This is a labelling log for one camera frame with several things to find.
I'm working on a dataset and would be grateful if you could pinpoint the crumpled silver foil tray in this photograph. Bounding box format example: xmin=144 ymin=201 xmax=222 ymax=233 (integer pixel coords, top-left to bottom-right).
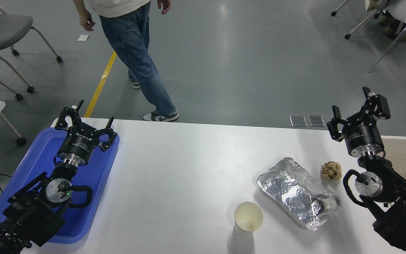
xmin=256 ymin=157 xmax=342 ymax=231

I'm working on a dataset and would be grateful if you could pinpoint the person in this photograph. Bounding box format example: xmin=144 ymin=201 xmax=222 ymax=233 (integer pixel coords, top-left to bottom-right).
xmin=365 ymin=0 xmax=406 ymax=42
xmin=73 ymin=0 xmax=179 ymax=122

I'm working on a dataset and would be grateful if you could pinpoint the blue plastic tray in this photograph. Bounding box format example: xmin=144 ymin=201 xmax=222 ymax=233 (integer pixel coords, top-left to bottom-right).
xmin=0 ymin=127 xmax=120 ymax=244

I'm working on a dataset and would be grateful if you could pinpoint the white paper cup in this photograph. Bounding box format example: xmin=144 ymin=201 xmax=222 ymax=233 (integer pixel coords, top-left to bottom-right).
xmin=234 ymin=201 xmax=264 ymax=237

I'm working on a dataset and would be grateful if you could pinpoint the crumpled tan paper ball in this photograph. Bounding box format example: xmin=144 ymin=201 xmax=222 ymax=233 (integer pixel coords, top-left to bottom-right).
xmin=320 ymin=161 xmax=342 ymax=181

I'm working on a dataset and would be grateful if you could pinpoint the silver floor plate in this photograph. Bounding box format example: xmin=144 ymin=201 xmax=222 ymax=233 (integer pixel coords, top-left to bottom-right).
xmin=289 ymin=115 xmax=307 ymax=127
xmin=308 ymin=115 xmax=326 ymax=127

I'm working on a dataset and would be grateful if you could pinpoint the person's hand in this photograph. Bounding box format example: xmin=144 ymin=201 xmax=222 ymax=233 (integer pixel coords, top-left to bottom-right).
xmin=157 ymin=0 xmax=172 ymax=15
xmin=79 ymin=10 xmax=96 ymax=32

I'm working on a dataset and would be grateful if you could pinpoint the white-legged chair with casters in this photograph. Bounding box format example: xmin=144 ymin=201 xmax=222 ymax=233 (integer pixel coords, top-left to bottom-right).
xmin=331 ymin=0 xmax=383 ymax=40

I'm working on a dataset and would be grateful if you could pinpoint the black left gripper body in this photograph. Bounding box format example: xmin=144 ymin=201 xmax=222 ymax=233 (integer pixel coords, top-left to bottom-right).
xmin=57 ymin=123 xmax=101 ymax=166

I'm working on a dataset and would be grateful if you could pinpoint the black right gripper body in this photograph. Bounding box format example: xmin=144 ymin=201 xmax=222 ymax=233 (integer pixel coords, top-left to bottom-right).
xmin=342 ymin=122 xmax=386 ymax=156

